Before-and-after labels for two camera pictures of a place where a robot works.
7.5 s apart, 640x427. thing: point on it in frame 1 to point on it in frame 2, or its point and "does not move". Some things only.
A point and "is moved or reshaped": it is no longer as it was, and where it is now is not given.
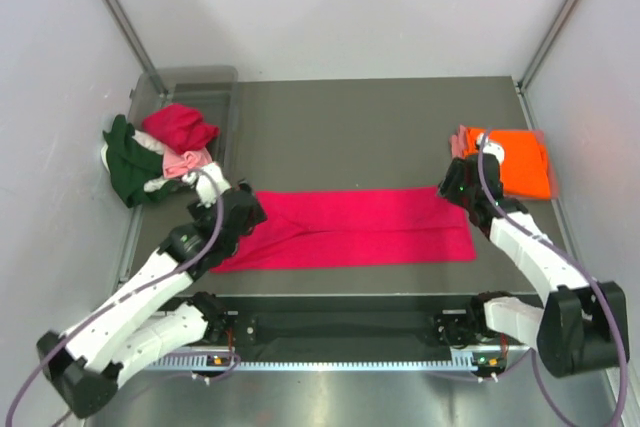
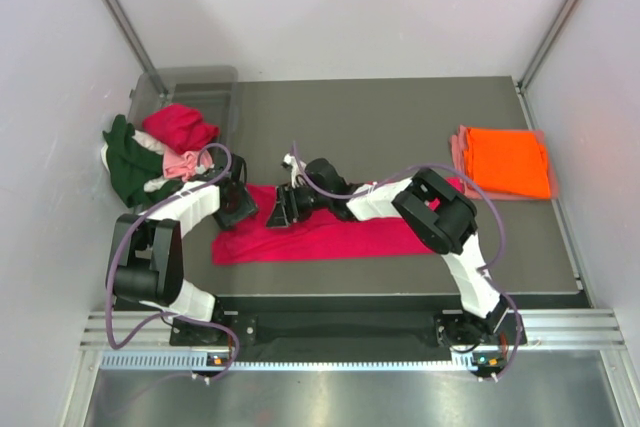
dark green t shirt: x=134 y=164 does not move
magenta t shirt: x=325 y=228 is moved or reshaped
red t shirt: x=181 y=127 does not move
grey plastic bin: x=215 y=90 does not move
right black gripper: x=447 y=186 to x=287 y=209
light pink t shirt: x=176 y=164 does not move
